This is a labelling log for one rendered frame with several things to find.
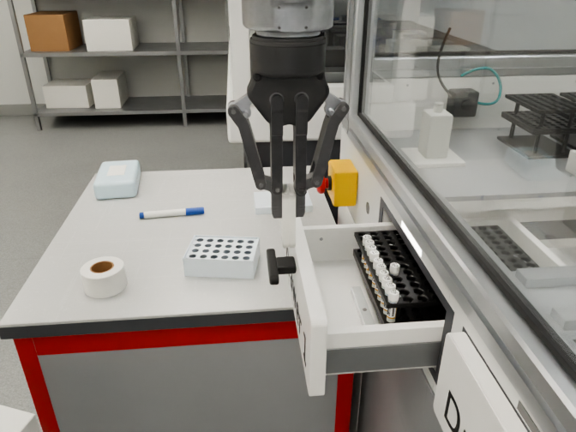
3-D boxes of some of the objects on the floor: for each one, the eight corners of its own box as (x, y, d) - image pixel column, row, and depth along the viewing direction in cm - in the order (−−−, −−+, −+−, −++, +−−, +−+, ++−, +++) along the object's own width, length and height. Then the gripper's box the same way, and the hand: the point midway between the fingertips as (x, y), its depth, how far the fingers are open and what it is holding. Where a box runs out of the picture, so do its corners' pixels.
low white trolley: (87, 595, 111) (-4, 325, 77) (135, 385, 166) (94, 172, 132) (344, 567, 116) (368, 303, 82) (308, 372, 171) (313, 165, 137)
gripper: (220, 37, 45) (233, 261, 56) (362, 35, 46) (347, 255, 57) (221, 27, 52) (233, 229, 63) (345, 26, 53) (335, 225, 64)
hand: (288, 216), depth 58 cm, fingers closed
